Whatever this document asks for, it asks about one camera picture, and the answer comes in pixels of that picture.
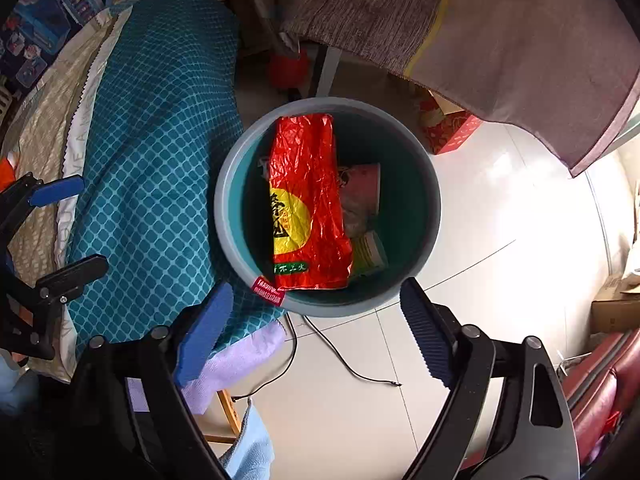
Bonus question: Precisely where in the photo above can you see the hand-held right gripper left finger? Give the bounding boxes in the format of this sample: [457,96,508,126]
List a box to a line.
[74,281,235,480]

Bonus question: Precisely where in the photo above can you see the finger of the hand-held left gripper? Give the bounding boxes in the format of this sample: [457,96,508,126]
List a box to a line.
[0,172,86,241]
[32,254,110,306]

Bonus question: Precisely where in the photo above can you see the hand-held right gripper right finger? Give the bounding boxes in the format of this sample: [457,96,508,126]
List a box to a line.
[399,277,582,480]

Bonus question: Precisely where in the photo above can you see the white pastry box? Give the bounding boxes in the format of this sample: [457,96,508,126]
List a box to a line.
[350,230,390,279]

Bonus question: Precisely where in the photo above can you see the teal plastic bin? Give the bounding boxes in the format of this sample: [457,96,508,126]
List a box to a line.
[215,96,442,319]

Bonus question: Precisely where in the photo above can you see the pink paper cup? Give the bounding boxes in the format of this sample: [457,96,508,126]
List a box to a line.
[336,162,382,239]

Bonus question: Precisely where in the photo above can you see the red yellow plastic wrapper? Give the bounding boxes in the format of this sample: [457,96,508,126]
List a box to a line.
[267,113,355,292]

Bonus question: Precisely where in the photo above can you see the purple cloth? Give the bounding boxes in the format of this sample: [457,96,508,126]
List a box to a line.
[127,322,289,416]

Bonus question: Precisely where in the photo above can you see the orange wrapper piece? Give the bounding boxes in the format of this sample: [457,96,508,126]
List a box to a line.
[0,157,19,192]

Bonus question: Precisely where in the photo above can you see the person's blue trousers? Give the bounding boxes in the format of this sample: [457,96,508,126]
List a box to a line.
[0,355,42,419]

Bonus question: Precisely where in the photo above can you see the wooden stool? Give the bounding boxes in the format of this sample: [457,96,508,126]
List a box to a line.
[202,389,244,445]

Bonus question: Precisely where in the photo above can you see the teal beige patterned bedspread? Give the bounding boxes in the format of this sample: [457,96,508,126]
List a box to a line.
[0,0,289,386]

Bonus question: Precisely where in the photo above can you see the light blue cloth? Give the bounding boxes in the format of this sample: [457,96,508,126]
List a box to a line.
[217,400,276,480]

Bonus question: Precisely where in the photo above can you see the blue printed toy box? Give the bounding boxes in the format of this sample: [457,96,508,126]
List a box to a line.
[0,0,109,94]

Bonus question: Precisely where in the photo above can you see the red leather sofa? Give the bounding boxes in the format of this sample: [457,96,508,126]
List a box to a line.
[560,329,640,467]

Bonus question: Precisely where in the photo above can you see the plain cardboard carton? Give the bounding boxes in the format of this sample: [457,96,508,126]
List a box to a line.
[590,275,640,335]

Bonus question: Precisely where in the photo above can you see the red gift box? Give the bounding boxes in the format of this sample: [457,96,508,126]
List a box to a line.
[419,87,485,156]

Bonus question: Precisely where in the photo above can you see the red round plastic object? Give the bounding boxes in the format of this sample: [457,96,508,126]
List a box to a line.
[267,49,311,92]

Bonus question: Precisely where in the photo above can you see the white furniture leg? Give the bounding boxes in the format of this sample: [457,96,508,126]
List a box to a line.
[310,45,346,99]

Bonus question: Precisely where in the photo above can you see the grey floral hanging cloth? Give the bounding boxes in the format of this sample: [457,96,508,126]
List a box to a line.
[240,0,640,179]

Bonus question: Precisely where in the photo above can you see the black cable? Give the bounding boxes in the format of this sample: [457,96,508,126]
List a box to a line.
[232,312,404,404]

